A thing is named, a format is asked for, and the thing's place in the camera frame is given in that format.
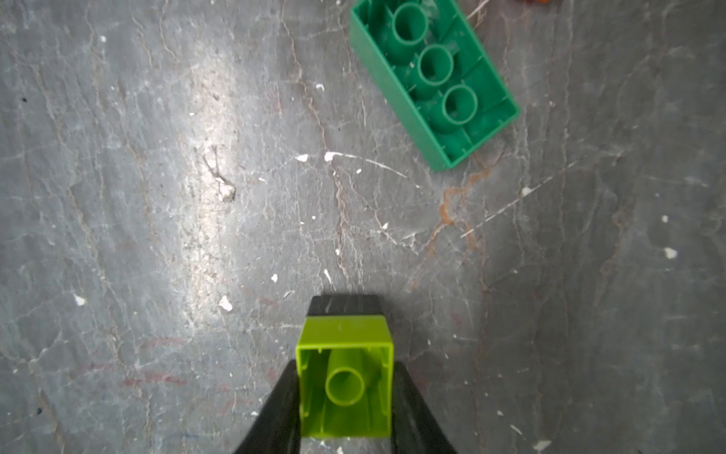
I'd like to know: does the small lime green brick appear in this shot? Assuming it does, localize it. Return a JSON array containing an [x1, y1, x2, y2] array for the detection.
[[296, 315, 394, 439]]

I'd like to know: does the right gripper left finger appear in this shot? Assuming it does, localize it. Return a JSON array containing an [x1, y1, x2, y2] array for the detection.
[[234, 361, 302, 454]]

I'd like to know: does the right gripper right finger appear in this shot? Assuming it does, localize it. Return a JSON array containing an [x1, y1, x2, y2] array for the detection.
[[391, 361, 457, 454]]

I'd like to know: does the dark green lego brick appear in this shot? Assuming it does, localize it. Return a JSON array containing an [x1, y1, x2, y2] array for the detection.
[[349, 0, 520, 171]]

